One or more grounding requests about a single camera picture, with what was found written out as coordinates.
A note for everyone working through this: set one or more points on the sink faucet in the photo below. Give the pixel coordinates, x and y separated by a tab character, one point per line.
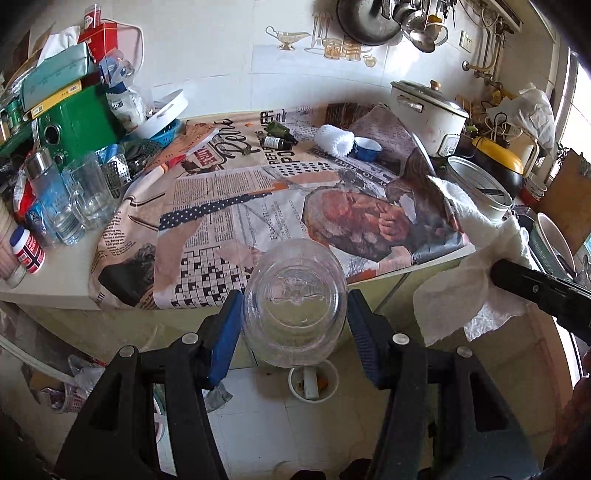
585	272

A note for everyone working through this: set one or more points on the white ruffled paper liners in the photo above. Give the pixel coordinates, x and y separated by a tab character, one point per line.
334	138

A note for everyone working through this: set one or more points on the small white plastic bucket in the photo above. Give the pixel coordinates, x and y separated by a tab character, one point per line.
325	392

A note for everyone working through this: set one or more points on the wall water heater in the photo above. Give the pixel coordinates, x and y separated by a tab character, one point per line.
505	9

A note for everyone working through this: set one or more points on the white kettle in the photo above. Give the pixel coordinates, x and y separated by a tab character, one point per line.
521	145

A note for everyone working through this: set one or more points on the dark glass bottle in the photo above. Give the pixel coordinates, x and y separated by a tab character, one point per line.
277	143
280	129

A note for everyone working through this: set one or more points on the wall faucet pipes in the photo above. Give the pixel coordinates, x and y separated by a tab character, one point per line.
485	69

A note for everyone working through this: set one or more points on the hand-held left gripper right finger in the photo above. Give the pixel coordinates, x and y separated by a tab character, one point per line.
364	337

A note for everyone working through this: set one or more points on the chopsticks in holder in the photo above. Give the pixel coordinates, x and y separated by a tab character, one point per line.
466	105

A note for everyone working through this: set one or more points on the blue plastic bag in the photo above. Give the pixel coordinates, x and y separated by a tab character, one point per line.
113	69

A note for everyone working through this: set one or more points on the white rice cooker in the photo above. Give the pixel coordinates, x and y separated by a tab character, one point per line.
427	117

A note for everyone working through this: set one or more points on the blue plastic basket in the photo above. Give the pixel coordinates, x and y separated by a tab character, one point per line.
161	134

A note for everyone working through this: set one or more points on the red tin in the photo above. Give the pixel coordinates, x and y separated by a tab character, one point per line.
108	39

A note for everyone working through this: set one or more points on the round white tray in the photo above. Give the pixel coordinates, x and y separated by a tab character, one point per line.
164	115

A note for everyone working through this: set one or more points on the newspaper print tablecloth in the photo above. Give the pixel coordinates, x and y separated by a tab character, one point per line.
277	207

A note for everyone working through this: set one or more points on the small blue bowl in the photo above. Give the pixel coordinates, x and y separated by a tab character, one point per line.
368	147

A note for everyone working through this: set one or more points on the stacked bowls in sink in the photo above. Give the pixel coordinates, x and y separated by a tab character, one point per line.
551	244

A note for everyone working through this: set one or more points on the white medicine bottle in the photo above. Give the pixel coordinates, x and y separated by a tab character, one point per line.
27	251

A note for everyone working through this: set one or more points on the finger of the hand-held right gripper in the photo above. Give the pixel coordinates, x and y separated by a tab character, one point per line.
531	288

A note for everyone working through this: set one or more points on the wooden cutting board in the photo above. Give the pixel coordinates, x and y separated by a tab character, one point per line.
568	198

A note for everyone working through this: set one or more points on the glass mug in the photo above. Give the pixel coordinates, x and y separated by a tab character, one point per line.
90	194

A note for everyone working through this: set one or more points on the wall socket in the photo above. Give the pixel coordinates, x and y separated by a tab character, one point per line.
466	41

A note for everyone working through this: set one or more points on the long white box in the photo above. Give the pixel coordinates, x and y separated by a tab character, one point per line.
308	385

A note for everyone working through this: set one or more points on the green metal box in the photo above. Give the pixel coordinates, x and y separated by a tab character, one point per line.
76	124

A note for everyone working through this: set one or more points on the clear water bottle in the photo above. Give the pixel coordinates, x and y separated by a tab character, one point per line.
51	198

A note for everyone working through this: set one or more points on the clear plastic jar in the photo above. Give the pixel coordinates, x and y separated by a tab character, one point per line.
295	304

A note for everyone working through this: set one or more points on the large metal ladle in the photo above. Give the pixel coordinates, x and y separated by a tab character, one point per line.
422	40

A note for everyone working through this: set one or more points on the round aluminium pot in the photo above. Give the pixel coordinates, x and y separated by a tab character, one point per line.
480	187

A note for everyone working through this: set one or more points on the black pot with yellow lid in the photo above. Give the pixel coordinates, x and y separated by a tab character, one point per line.
501	159

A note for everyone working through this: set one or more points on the translucent plastic bag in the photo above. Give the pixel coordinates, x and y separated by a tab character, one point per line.
531	110

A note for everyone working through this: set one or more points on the white powder bag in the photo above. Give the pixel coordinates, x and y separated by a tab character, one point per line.
127	104

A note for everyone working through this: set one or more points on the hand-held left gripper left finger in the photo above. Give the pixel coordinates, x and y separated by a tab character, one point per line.
226	337

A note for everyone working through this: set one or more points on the tableware wall sticker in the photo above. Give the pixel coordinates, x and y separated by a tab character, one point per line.
323	44

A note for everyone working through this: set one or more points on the metal grater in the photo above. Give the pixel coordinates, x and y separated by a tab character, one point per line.
115	173

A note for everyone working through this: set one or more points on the teal tissue pack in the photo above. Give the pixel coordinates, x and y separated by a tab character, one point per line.
55	76

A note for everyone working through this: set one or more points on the grey plastic bag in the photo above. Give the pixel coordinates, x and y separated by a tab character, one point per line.
217	399

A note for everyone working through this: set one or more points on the white paper towel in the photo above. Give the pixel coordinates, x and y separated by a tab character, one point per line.
471	277

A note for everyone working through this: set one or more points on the black hanging wok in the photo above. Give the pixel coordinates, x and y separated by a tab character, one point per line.
367	18

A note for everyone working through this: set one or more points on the stacked small bowls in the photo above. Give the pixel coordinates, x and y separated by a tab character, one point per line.
535	189

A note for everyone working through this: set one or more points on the flat yellow box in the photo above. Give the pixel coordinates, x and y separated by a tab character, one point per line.
51	99

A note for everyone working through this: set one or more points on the person's right forearm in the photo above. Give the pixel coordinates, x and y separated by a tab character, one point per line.
572	424

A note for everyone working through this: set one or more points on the window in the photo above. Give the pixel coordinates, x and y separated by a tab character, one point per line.
575	106

